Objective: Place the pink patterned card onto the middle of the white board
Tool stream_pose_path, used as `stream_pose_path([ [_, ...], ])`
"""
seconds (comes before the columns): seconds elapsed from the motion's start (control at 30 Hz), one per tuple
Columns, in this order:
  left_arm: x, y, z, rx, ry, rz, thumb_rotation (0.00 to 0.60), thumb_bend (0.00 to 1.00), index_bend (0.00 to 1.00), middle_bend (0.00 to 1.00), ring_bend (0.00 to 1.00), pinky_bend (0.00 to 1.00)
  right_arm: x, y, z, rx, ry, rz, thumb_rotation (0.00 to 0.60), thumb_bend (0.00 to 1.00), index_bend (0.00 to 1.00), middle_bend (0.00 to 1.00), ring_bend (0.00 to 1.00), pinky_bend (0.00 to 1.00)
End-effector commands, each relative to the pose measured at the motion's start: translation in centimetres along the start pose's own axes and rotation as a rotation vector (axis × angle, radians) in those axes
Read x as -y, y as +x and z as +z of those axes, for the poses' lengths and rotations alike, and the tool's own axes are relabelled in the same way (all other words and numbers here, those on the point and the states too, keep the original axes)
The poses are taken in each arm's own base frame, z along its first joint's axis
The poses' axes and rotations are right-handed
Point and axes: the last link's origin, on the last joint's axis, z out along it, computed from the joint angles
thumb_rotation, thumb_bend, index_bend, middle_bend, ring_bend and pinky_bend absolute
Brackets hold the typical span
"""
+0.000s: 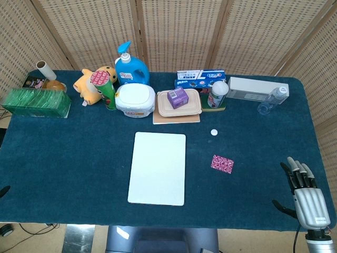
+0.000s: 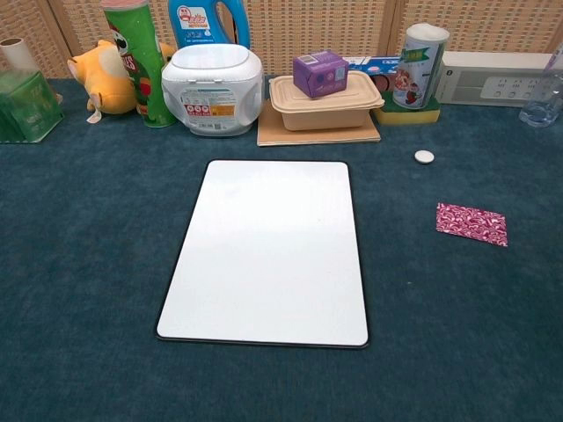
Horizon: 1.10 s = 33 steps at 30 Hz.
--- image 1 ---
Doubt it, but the woven bamboo folding screen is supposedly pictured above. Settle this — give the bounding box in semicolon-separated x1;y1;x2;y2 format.
0;0;337;222

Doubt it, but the blue cookie box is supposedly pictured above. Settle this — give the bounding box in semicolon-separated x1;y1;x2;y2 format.
174;78;219;94

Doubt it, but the metal table leg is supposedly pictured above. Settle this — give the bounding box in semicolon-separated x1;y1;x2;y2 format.
64;224;96;253

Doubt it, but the beige lidded lunch box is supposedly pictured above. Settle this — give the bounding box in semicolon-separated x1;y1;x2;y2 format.
157;89;203;117

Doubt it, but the dark blue table cloth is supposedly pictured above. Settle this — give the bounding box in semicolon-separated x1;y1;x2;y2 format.
0;69;337;232

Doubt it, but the black caster wheel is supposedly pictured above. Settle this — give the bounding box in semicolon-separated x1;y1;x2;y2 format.
0;223;14;238

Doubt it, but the black snack packet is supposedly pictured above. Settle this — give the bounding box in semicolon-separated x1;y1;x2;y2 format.
22;75;47;90

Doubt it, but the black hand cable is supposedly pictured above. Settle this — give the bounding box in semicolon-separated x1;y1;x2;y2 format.
293;223;303;253

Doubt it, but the clear plastic bottle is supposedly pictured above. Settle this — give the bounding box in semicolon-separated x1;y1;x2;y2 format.
257;86;289;116

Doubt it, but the blue white toothpaste box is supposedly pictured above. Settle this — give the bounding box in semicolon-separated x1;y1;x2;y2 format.
176;69;226;81

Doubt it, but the blue detergent pump bottle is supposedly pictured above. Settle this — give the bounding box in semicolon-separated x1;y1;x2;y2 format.
114;40;151;87

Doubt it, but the white lidded printed canister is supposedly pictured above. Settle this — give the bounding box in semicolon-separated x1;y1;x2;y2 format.
207;81;229;109

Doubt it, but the small purple carton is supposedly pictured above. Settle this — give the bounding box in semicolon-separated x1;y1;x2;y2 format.
167;87;190;109

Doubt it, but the yellow plush toy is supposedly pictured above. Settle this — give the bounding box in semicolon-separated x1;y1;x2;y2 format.
73;65;117;106

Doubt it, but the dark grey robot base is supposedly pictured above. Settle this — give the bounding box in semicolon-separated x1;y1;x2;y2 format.
106;225;220;253

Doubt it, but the brown round tape roll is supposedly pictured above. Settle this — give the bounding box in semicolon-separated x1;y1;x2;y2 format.
43;80;67;92

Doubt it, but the white wet wipes tub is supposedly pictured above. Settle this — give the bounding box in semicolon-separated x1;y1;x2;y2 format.
115;83;156;119

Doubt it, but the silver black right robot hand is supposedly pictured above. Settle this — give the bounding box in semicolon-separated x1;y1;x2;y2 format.
272;157;331;233

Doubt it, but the magenta patterned card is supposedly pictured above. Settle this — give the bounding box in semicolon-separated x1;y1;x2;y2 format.
211;154;235;174

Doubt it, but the green chips can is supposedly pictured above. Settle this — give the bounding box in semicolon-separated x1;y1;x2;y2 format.
90;70;117;111

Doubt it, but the white rectangular board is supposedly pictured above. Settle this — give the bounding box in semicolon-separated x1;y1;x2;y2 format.
127;131;187;207

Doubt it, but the yellow green sponge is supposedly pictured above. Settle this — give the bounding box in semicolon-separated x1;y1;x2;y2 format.
201;93;226;113

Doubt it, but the brown flat board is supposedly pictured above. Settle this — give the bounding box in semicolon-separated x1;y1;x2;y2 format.
153;105;201;125

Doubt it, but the black floor cable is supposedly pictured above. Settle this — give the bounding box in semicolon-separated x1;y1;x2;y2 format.
0;222;62;246

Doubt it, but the white power strip box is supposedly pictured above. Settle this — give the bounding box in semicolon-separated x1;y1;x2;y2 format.
225;76;290;102

